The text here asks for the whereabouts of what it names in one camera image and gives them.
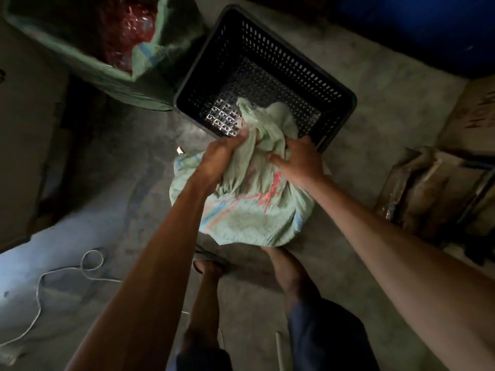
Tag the person's right hand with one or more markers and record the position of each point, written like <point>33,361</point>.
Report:
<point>303,162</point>

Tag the person's left hand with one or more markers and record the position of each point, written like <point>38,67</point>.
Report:
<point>214,160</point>

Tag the person's right thumb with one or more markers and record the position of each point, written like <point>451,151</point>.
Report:
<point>279,159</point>

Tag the person's left fingers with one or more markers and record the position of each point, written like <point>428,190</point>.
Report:
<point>236,139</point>

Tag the light green woven sack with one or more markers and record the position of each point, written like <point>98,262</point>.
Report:
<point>251,212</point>

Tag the person's right forearm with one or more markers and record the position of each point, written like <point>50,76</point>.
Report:
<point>406,266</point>

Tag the person's left forearm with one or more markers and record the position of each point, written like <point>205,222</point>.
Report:
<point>154,282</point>

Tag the pile of small metal parts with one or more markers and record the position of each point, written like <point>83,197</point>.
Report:
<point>223,117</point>

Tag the black perforated plastic crate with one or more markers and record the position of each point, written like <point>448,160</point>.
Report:
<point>270,57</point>

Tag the person's right leg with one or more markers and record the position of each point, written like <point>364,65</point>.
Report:
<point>292,278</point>

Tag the person's leg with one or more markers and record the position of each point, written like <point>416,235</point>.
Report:
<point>205,305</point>
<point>292,278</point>

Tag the dark sandal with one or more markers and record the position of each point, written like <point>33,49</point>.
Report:
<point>201,256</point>

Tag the large green open sack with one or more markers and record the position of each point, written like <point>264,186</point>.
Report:
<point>96,79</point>

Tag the pile of wooden scraps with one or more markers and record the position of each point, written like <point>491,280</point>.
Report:
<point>437,197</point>

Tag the person's left leg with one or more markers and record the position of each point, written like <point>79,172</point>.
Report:
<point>205,305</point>

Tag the dark blue shorts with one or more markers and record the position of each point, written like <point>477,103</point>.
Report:
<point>328,340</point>

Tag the blue plastic barrel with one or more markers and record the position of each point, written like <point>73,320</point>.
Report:
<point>421,26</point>

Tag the brown cardboard box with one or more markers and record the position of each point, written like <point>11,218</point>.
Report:
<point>470,115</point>

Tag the flat grey board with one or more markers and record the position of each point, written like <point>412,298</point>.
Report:
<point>27,131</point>

